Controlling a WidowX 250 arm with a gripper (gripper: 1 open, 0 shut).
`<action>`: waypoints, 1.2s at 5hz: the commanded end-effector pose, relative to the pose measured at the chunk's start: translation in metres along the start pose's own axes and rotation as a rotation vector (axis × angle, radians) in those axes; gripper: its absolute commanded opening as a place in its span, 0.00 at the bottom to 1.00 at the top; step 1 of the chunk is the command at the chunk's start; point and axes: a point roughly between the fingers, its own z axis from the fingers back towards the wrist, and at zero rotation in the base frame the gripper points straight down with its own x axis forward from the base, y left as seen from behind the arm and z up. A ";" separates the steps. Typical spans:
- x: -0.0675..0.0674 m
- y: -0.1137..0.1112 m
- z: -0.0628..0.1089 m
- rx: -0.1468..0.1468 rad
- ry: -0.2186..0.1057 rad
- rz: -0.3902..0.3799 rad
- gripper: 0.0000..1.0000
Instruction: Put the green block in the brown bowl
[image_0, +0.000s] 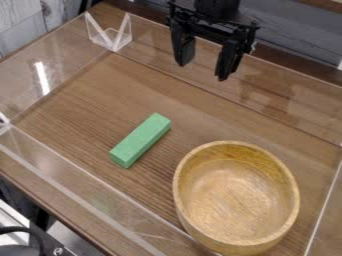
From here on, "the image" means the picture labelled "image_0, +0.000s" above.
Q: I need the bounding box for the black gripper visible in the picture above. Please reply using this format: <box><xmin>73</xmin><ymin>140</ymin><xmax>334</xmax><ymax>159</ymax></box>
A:
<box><xmin>167</xmin><ymin>0</ymin><xmax>260</xmax><ymax>81</ymax></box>

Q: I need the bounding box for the green rectangular block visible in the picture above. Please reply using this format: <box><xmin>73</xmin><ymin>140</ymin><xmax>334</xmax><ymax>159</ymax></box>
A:
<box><xmin>109</xmin><ymin>113</ymin><xmax>171</xmax><ymax>168</ymax></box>

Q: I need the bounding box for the brown wooden bowl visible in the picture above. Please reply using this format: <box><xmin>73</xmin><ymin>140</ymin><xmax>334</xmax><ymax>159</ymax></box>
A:
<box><xmin>172</xmin><ymin>141</ymin><xmax>300</xmax><ymax>256</ymax></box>

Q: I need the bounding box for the clear acrylic corner bracket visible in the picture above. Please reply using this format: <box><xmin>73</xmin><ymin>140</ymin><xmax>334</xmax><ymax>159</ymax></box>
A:
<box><xmin>84</xmin><ymin>12</ymin><xmax>132</xmax><ymax>52</ymax></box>

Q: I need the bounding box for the clear acrylic front wall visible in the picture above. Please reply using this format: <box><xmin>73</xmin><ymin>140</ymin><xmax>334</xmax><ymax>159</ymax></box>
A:
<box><xmin>0</xmin><ymin>124</ymin><xmax>212</xmax><ymax>256</ymax></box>

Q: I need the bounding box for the black cable lower left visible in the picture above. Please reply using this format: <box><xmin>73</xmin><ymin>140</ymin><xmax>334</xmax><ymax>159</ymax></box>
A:
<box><xmin>0</xmin><ymin>225</ymin><xmax>47</xmax><ymax>256</ymax></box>

